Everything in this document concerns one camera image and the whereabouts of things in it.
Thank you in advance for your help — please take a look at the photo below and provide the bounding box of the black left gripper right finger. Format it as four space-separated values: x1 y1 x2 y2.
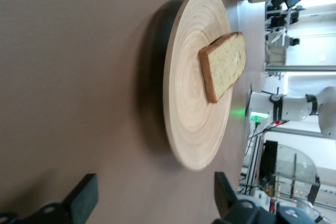
214 171 276 224

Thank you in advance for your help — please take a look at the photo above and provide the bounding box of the black flat panel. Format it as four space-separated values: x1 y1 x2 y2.
259 140 279 180

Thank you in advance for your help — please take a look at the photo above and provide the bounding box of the brown-crust bread slice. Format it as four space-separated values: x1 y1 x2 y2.
198 31 247 104

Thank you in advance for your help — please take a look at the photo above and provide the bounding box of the clear curved acrylic guard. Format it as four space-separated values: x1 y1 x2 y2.
272 142 321 206

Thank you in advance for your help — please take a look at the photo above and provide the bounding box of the grey lab machine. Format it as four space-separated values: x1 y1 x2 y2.
264 6 300 68

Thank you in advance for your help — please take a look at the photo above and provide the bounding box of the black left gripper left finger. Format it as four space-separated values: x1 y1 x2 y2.
0 173 99 224

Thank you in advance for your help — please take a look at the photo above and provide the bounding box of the round wooden plate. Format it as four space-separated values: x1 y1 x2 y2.
162 0 233 171

